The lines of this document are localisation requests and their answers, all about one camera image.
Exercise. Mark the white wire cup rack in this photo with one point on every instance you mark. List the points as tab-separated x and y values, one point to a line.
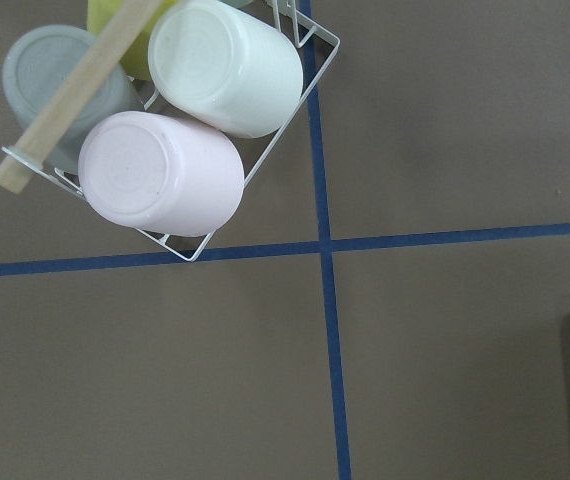
318	46

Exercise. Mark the wooden rack handle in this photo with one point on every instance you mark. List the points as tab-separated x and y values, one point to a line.
37	142

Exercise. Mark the pink cup in rack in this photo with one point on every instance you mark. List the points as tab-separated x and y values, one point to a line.
160	174

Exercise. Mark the yellow cup in rack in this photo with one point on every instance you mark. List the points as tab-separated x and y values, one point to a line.
135	60

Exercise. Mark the grey cup in rack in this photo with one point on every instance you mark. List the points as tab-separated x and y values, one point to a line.
35	68

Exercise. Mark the white cup in rack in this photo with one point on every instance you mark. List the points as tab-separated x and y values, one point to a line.
225	68

